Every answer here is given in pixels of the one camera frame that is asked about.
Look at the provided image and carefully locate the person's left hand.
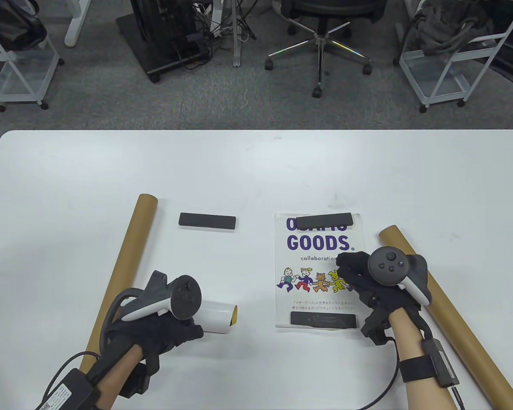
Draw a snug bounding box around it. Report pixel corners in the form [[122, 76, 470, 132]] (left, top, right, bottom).
[[104, 313, 206, 373]]

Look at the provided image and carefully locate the person's left forearm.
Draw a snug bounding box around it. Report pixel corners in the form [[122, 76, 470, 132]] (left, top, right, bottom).
[[96, 344, 144, 410]]

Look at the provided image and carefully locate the person's right forearm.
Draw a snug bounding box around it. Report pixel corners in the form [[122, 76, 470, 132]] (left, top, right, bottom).
[[387, 310, 458, 410]]

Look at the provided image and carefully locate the brown cardboard mailing tube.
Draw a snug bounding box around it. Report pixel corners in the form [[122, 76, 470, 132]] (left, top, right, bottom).
[[80, 193, 159, 373], [378, 225, 513, 410]]

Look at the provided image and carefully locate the black computer tower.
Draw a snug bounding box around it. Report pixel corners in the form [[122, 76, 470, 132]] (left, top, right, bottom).
[[130, 0, 197, 43]]

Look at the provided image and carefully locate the tangle of black cables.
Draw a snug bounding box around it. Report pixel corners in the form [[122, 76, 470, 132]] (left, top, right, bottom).
[[192, 0, 257, 43]]

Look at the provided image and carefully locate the grey crumpled cloth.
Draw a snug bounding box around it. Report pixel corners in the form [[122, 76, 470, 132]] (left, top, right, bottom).
[[410, 0, 496, 54]]

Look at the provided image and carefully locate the black wheeled platform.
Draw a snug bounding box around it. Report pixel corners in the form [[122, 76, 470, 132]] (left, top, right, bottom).
[[115, 15, 212, 84]]

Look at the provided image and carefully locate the black shoulder bag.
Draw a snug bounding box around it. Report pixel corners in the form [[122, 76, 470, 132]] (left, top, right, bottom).
[[0, 0, 47, 53]]

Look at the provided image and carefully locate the white poster purple lettering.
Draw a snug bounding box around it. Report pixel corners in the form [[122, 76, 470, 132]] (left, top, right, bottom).
[[274, 213, 366, 329]]

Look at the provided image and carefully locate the white cable channel post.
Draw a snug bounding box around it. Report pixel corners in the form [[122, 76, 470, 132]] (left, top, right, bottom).
[[232, 0, 243, 68]]

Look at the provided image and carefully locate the white desk leg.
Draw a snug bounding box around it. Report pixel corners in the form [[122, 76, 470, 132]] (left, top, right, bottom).
[[64, 0, 94, 48]]

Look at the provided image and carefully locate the black office chair chrome base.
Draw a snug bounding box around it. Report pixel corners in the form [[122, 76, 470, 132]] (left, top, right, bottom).
[[265, 0, 389, 98]]

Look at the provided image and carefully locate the colourful cartoon animal poster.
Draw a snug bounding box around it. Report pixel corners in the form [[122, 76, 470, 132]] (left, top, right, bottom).
[[199, 300, 239, 335]]

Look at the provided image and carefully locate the grey white hand controller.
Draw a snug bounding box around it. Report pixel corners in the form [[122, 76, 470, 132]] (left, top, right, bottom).
[[100, 270, 203, 338], [368, 247, 432, 306]]

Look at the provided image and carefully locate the white wheeled cart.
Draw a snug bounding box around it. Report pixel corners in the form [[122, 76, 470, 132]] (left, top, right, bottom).
[[0, 17, 65, 112], [394, 0, 513, 114]]

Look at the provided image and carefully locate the black wrist strap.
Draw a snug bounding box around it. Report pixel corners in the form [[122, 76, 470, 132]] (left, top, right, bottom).
[[400, 357, 436, 382]]

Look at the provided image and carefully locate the black wrist sensor box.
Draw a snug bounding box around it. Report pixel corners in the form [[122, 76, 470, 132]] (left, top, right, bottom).
[[38, 369, 101, 410], [422, 338, 460, 388]]

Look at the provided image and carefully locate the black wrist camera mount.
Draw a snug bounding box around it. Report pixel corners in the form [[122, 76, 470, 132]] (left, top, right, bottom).
[[361, 305, 396, 346], [119, 362, 151, 398]]

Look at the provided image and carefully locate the person's right hand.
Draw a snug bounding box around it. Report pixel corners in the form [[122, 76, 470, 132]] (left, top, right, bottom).
[[336, 251, 425, 319]]

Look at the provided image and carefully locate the black bar weight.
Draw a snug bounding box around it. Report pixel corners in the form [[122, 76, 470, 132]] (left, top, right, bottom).
[[179, 212, 236, 232], [296, 212, 354, 229], [290, 311, 354, 329]]

